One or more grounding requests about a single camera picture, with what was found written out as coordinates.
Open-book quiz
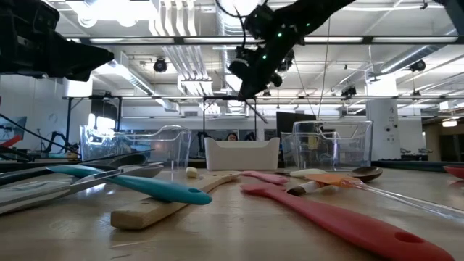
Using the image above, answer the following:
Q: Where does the red slotted spoon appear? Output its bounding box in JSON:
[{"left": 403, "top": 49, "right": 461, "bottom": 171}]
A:
[{"left": 442, "top": 165, "right": 464, "bottom": 181}]

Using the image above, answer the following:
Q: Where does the pink silicone spatula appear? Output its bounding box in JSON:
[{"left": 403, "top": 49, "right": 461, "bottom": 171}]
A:
[{"left": 241, "top": 170, "right": 289, "bottom": 186}]

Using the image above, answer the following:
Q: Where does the clear plastic bin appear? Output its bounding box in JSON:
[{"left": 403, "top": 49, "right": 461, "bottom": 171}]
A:
[
  {"left": 281, "top": 120, "right": 373, "bottom": 171},
  {"left": 79, "top": 125, "right": 192, "bottom": 170}
]

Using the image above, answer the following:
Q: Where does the white plastic bin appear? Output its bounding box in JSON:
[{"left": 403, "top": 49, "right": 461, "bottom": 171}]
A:
[{"left": 204, "top": 137, "right": 281, "bottom": 171}]

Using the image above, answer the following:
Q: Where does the orange spatula clear handle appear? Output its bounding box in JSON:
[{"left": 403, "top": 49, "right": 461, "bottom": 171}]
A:
[{"left": 305, "top": 173, "right": 464, "bottom": 220}]

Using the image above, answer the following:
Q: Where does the red silicone spatula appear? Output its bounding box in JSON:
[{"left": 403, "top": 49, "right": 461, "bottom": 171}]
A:
[{"left": 240, "top": 182, "right": 456, "bottom": 261}]

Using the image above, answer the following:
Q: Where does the black rig frame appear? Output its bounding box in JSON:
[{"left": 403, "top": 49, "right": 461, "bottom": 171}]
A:
[{"left": 0, "top": 0, "right": 464, "bottom": 177}]

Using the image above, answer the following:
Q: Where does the blue wall screen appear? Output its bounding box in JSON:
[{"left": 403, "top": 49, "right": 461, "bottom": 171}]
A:
[{"left": 0, "top": 116, "right": 28, "bottom": 142}]

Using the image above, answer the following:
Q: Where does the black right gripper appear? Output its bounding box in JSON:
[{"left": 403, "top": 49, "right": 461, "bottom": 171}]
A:
[{"left": 228, "top": 39, "right": 283, "bottom": 101}]

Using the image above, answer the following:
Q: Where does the teal silicone spatula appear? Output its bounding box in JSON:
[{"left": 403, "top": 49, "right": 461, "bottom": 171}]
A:
[{"left": 46, "top": 165, "right": 213, "bottom": 206}]

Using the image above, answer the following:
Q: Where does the black background monitor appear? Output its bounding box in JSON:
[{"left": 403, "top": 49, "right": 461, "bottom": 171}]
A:
[{"left": 275, "top": 111, "right": 317, "bottom": 136}]

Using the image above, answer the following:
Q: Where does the grey silicone spoon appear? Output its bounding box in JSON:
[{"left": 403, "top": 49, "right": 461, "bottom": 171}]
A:
[{"left": 117, "top": 163, "right": 165, "bottom": 179}]

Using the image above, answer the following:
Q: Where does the background black frame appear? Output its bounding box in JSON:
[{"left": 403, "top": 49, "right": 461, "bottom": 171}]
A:
[{"left": 63, "top": 94, "right": 464, "bottom": 160}]

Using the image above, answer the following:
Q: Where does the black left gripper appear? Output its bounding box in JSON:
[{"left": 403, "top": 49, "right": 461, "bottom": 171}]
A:
[{"left": 0, "top": 0, "right": 115, "bottom": 83}]

